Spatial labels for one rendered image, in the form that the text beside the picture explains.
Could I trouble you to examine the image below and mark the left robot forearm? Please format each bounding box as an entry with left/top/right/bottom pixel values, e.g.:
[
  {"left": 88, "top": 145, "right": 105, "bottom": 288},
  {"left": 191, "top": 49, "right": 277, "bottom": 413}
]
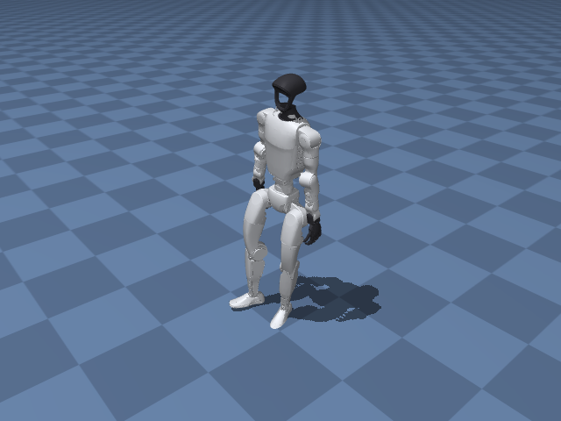
[{"left": 304, "top": 175, "right": 320, "bottom": 221}]

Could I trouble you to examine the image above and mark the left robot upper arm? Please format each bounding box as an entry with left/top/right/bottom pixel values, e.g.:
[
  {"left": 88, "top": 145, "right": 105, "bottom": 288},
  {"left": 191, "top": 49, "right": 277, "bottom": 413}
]
[{"left": 298, "top": 125, "right": 322, "bottom": 189}]

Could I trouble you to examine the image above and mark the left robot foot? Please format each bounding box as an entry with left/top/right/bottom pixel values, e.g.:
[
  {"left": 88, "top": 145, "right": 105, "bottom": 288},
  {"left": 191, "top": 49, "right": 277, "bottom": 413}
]
[{"left": 270, "top": 303, "right": 292, "bottom": 329}]

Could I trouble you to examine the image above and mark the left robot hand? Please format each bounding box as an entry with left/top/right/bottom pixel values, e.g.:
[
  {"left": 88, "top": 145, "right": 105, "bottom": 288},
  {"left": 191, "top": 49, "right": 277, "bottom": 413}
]
[{"left": 303, "top": 213, "right": 322, "bottom": 245}]

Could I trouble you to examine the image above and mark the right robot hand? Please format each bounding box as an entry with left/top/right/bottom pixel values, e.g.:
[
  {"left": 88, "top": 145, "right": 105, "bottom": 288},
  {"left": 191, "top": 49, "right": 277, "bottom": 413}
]
[{"left": 253, "top": 178, "right": 268, "bottom": 209}]

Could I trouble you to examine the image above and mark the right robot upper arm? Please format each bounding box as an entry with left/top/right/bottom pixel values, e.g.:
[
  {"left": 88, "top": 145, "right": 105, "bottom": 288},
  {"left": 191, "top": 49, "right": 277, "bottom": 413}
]
[{"left": 253, "top": 108, "right": 274, "bottom": 159}]

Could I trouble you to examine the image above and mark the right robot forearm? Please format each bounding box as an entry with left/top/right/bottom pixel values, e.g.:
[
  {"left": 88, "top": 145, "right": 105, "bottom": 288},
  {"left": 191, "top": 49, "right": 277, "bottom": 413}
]
[{"left": 252, "top": 153, "right": 266, "bottom": 184}]

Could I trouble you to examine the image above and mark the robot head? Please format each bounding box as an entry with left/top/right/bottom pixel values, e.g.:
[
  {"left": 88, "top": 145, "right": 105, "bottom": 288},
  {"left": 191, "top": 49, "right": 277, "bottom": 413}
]
[{"left": 273, "top": 74, "right": 306, "bottom": 121}]

